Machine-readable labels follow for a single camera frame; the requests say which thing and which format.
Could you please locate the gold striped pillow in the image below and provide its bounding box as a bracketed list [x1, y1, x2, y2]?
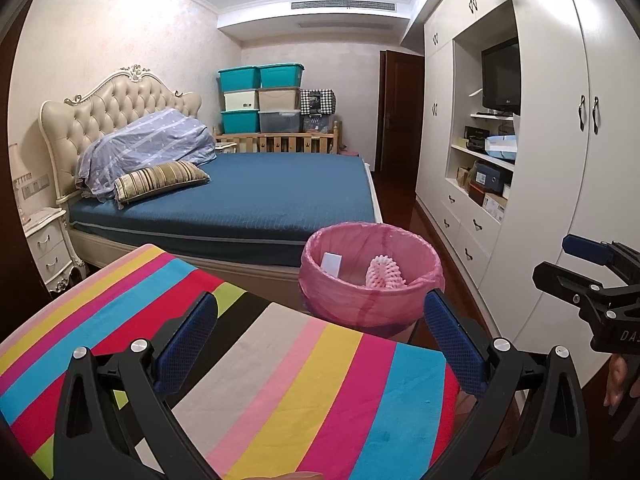
[114, 161, 211, 205]

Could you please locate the beige plastic storage box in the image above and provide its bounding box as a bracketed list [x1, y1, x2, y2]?
[257, 87, 302, 112]

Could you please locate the blue striped duvet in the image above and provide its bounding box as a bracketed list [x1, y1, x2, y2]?
[75, 107, 217, 203]

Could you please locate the dark safe box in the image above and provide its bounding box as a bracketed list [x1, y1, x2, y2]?
[472, 161, 513, 195]

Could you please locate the black electronic device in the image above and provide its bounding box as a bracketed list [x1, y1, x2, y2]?
[464, 126, 493, 153]

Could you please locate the black flat television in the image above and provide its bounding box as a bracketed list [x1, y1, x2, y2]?
[481, 36, 522, 116]

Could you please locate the cream plastic storage box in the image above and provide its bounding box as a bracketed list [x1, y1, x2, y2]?
[223, 90, 261, 112]

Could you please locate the small white cardboard box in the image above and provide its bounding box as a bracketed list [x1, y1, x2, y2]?
[321, 252, 345, 278]

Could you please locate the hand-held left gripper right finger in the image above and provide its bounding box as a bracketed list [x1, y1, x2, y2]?
[424, 289, 591, 480]

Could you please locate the black white checked bag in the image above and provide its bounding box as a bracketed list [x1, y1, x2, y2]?
[300, 89, 336, 117]

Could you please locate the beige tufted headboard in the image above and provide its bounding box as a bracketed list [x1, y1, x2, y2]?
[40, 64, 202, 201]

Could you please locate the clear grey storage box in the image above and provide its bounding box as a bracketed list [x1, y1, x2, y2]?
[259, 109, 303, 133]

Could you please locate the rainbow striped tablecloth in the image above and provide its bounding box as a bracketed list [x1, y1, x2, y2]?
[0, 243, 461, 480]

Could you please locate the white carved nightstand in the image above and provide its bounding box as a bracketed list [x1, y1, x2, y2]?
[22, 206, 88, 297]

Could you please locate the pink foam fruit net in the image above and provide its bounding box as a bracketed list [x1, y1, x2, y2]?
[365, 255, 405, 290]

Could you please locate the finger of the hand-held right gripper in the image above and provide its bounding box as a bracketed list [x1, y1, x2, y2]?
[532, 261, 640, 333]
[561, 234, 640, 286]

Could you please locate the dark wooden door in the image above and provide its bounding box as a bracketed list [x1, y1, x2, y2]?
[378, 50, 426, 176]

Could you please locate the blue white package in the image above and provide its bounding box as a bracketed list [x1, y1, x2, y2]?
[484, 135, 516, 161]

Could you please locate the white built-in wardrobe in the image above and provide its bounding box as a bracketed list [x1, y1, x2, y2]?
[415, 0, 640, 341]

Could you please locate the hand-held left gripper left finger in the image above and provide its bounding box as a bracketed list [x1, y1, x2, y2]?
[52, 291, 219, 480]

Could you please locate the bin with pink bag liner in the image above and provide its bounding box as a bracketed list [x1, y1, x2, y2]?
[299, 222, 446, 333]

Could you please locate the wall switch panel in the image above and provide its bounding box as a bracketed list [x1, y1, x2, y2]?
[20, 174, 51, 197]

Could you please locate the teal plastic storage box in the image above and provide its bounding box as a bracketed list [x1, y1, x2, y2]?
[221, 109, 262, 135]
[258, 63, 305, 90]
[217, 66, 262, 92]

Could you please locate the wooden crib rail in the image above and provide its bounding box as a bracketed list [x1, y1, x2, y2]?
[214, 121, 346, 156]

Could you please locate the bed with blue sheet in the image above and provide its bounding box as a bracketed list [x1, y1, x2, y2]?
[65, 152, 383, 291]

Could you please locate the person's right hand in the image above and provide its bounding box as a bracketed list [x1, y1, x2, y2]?
[604, 356, 630, 409]

